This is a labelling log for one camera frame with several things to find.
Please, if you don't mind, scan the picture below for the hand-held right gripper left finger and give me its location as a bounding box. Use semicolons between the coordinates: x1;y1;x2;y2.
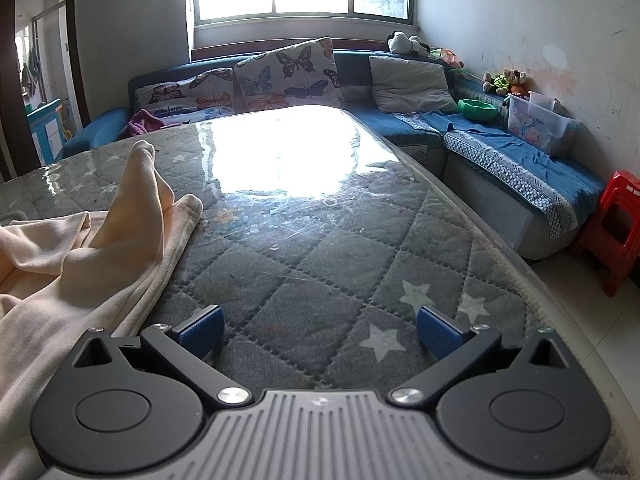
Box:
72;305;253;408

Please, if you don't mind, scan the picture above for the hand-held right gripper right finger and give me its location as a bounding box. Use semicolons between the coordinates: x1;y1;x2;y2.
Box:
387;305;568;408

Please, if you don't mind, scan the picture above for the cream garment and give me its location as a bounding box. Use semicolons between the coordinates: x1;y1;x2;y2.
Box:
0;140;205;480

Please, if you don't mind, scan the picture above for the patterned grey white sofa cover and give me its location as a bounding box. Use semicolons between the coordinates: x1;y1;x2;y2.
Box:
442;130;581;241

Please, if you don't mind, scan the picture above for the red plastic stool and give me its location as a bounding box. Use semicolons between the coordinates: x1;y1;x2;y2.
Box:
570;170;640;298

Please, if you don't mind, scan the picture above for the blue sheet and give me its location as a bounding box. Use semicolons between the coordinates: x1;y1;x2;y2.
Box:
395;110;606;201

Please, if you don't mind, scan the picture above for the purple cloth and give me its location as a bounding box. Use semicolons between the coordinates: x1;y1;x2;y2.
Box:
119;109;173;138

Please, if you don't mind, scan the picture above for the clear plastic storage box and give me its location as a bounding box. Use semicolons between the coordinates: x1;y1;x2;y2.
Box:
505;91;581;157

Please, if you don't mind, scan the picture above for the green bowl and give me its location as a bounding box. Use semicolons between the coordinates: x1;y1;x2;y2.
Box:
457;98;500;122

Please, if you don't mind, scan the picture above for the grey pillow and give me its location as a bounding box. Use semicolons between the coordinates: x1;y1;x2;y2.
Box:
369;55;460;115

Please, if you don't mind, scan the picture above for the light blue cabinet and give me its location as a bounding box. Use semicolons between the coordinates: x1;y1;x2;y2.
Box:
27;99;76;166

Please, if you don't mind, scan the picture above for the brown bear plush toy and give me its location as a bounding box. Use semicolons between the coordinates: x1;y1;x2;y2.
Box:
482;67;528;98

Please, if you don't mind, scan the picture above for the large butterfly print pillow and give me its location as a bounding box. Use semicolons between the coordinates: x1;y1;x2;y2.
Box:
234;37;346;113

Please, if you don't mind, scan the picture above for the blue corner sofa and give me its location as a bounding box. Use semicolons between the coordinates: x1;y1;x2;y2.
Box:
60;37;606;261

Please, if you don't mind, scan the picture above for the green pink plush toy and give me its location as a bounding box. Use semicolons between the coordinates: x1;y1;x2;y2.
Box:
430;47;466;71

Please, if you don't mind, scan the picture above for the panda plush toy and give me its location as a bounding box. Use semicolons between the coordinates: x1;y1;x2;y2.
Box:
387;30;431;58

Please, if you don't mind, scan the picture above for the dark wooden door frame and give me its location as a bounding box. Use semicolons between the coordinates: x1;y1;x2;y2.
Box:
0;0;91;183

